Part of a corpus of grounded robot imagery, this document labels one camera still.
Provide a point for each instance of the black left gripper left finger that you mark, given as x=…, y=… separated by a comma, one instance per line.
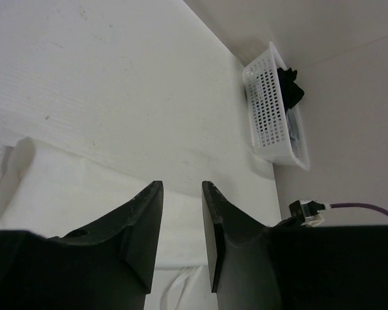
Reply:
x=106, y=264

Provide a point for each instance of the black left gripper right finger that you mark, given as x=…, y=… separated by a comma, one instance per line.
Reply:
x=289, y=266

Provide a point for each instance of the white tank top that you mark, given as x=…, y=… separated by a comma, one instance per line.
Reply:
x=52, y=192

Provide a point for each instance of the grey tank top in basket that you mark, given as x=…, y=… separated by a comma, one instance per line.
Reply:
x=293, y=128

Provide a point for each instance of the black tank top in basket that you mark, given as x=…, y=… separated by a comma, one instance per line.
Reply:
x=291, y=93

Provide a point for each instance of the white plastic laundry basket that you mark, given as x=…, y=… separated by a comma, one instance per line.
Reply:
x=267, y=115

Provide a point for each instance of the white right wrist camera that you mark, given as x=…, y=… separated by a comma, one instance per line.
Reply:
x=306, y=213

